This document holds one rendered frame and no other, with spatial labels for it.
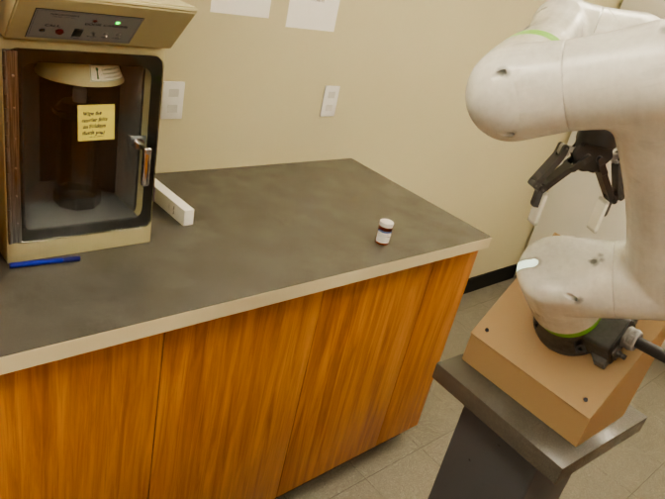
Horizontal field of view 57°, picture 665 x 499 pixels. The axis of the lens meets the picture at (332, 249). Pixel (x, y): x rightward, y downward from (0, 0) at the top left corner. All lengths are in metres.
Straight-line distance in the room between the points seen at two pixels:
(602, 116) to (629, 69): 0.06
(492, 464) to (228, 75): 1.36
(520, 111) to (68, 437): 1.09
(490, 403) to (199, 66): 1.28
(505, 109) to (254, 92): 1.40
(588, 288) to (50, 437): 1.06
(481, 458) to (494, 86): 0.87
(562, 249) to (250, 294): 0.68
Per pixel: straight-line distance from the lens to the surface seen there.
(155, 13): 1.26
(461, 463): 1.46
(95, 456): 1.51
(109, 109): 1.38
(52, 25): 1.25
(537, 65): 0.79
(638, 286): 1.06
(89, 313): 1.30
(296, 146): 2.28
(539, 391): 1.28
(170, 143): 2.00
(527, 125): 0.80
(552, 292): 1.07
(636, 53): 0.77
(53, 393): 1.33
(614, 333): 1.22
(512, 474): 1.38
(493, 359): 1.32
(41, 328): 1.26
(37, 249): 1.46
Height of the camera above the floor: 1.67
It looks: 26 degrees down
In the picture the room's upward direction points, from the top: 13 degrees clockwise
